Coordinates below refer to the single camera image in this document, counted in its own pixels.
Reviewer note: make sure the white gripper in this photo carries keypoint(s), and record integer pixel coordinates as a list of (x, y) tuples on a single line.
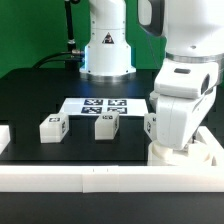
[(178, 118)]

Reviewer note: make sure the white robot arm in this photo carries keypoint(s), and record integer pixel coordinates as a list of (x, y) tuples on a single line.
[(194, 32)]

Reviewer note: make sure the white marker sheet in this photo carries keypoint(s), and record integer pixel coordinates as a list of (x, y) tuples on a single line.
[(96, 106)]

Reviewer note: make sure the white U-shaped fence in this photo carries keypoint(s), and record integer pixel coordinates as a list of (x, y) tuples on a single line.
[(90, 179)]

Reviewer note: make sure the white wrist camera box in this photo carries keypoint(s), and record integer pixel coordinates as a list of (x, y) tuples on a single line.
[(183, 80)]

